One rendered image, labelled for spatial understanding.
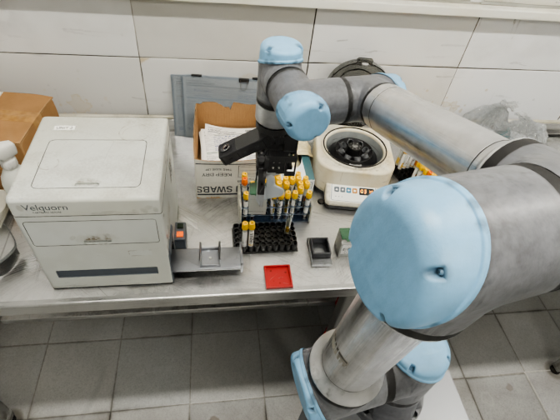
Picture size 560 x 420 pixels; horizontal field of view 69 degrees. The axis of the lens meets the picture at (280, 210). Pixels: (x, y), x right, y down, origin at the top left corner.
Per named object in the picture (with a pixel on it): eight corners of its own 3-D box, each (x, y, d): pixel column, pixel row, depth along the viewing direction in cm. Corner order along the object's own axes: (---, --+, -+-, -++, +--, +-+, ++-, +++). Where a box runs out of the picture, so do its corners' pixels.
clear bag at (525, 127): (488, 156, 150) (507, 124, 141) (489, 131, 162) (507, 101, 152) (546, 172, 147) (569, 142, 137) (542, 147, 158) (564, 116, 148)
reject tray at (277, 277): (266, 289, 102) (266, 287, 102) (263, 267, 107) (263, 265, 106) (292, 287, 103) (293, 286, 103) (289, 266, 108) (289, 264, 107)
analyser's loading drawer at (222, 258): (158, 276, 100) (155, 263, 96) (160, 254, 104) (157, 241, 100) (242, 272, 103) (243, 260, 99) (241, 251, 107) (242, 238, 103)
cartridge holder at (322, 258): (311, 267, 108) (313, 259, 106) (306, 240, 114) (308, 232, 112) (331, 267, 109) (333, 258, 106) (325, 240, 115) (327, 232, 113)
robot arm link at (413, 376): (442, 395, 74) (473, 364, 64) (376, 417, 71) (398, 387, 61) (409, 335, 82) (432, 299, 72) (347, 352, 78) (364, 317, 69)
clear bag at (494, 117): (463, 168, 144) (487, 124, 130) (430, 140, 154) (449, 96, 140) (512, 152, 154) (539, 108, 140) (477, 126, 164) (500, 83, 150)
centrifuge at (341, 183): (312, 207, 123) (318, 177, 114) (310, 147, 144) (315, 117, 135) (390, 215, 124) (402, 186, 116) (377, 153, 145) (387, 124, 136)
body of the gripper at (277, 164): (294, 179, 86) (302, 132, 78) (253, 178, 85) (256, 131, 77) (291, 156, 92) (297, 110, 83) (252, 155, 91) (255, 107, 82)
